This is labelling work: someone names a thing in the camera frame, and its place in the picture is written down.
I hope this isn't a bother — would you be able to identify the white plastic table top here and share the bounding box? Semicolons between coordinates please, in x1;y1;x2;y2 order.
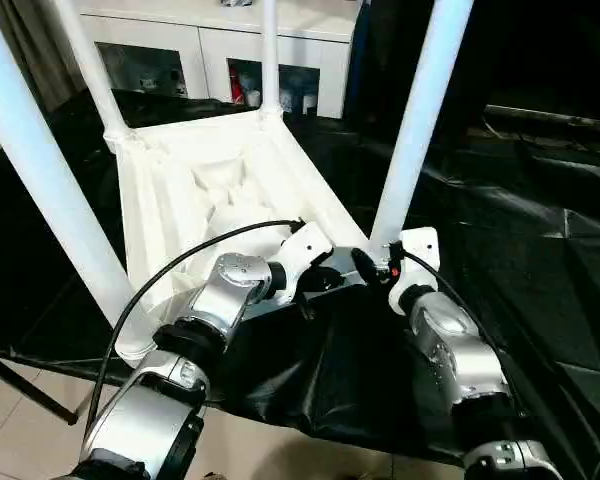
104;109;377;365

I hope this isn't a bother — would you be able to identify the black mat cover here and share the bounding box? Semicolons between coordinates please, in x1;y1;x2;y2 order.
0;89;600;480

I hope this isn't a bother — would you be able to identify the grey metal rod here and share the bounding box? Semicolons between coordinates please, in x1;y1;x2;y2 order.
483;103;600;127

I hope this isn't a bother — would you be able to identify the black case with gold label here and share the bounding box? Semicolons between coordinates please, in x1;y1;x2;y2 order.
347;0;487;130

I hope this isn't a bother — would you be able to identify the white cabinet with glass doors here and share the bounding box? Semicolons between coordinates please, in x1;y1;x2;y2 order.
77;0;360;120

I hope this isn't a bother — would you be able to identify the black metal stand leg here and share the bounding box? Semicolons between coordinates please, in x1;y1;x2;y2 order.
0;346;80;427

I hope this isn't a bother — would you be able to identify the grey curtain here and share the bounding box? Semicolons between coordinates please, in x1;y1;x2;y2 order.
0;0;87;112

